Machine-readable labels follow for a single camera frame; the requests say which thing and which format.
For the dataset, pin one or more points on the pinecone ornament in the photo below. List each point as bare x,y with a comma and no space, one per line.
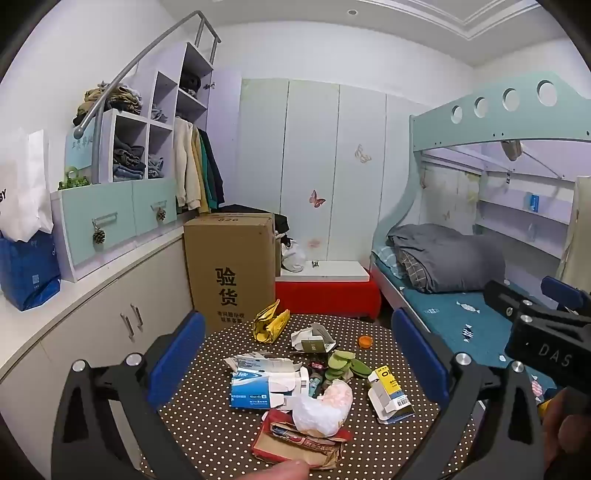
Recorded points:
99,236
161,214

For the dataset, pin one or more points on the white and olive carton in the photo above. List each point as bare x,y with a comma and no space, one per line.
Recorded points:
314,342

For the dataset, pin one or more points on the white paper bag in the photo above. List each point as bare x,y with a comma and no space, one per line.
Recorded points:
25,184

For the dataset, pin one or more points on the red bench with white top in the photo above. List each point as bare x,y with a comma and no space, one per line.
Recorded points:
323,295

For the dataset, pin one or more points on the teal bunk bed frame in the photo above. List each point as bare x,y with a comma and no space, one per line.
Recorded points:
485,120

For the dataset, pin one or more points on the folded blue clothes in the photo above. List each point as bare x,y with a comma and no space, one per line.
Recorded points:
154,168

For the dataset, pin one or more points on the blue and white flattened carton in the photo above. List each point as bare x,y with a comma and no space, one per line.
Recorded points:
258,387

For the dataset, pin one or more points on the person's left hand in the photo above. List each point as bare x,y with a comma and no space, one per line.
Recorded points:
284,471

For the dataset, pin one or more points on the dark green hanging garment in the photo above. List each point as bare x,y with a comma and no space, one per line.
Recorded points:
213,170

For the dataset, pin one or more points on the stepped shelf unit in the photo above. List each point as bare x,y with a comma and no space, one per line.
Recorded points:
111,221

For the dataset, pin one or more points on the folded jeans stack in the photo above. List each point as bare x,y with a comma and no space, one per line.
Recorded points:
129,159

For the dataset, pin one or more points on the white plastic bag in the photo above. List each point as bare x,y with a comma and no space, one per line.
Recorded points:
323,408

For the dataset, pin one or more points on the white carton with yellow label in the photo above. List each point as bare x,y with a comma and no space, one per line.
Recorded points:
388,392

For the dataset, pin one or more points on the cream hanging jacket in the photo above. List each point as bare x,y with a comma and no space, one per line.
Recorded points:
187,161

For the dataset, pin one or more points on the white crumpled bag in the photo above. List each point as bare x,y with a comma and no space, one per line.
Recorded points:
293,256

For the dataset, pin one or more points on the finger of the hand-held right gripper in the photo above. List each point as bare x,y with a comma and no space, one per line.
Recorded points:
561,290
503,297

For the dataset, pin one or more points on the orange bottle cap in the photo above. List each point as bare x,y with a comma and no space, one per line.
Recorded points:
365,341

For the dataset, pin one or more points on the person's right hand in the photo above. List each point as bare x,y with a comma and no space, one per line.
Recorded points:
565,429

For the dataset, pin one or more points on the yellow hanging garment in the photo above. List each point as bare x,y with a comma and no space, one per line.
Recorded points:
202,170

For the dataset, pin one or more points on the dark folded clothes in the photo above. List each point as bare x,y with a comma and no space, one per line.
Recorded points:
189,83

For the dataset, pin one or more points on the small blue wall item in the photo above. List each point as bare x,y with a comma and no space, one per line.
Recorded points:
534,203

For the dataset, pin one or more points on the green petal bundle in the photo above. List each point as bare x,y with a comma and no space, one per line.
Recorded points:
344,364

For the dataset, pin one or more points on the red and brown paper packaging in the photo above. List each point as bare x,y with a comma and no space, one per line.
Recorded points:
286,443

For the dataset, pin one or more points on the brown polka dot tablecloth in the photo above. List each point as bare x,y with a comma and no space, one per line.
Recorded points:
212,401

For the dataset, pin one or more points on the brown hanging object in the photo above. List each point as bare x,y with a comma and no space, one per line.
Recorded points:
511,148

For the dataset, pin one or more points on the checked grey cloth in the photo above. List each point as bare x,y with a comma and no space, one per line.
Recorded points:
413,272

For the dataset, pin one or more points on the cream hanging cloth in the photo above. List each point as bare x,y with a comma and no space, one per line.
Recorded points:
575,226

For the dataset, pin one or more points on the yellow crumpled wrapper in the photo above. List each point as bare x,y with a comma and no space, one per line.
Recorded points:
270,325

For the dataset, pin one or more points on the teal snack pouch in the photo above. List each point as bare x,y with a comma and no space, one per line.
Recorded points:
316,385

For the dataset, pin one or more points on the grey duvet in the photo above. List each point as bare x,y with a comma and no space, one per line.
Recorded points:
452,258

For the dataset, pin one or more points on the large cardboard box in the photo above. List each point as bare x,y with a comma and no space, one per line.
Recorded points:
231,267

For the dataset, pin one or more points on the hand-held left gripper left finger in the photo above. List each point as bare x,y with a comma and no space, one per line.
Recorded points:
178,353

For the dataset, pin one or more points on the black cloth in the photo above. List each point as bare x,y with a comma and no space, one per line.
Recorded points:
258,208

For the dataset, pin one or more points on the pink butterfly sticker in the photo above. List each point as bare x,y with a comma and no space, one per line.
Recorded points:
316,198

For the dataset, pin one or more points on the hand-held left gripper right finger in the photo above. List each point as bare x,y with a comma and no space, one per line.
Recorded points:
420,362

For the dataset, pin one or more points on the dark candy wrapper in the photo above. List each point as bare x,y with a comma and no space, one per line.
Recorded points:
317,365

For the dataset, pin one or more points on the white wardrobe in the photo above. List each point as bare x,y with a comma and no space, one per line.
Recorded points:
323,152

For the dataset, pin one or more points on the olive clothes pile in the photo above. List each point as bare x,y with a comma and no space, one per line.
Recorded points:
108,99

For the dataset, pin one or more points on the blue shopping bag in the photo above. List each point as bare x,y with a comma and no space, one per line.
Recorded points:
30,272

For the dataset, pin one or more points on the beige butterfly sticker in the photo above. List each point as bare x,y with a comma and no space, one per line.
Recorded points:
362,153

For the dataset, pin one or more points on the grey folded clothes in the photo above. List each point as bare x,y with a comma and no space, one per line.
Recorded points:
159,113

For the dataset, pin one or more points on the grey metal handrail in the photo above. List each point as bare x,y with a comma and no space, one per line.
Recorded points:
134,64

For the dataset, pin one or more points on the small green plant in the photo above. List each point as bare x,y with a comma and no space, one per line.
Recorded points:
74,182

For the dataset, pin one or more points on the low white cabinet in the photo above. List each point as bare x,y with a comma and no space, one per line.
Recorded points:
92,332

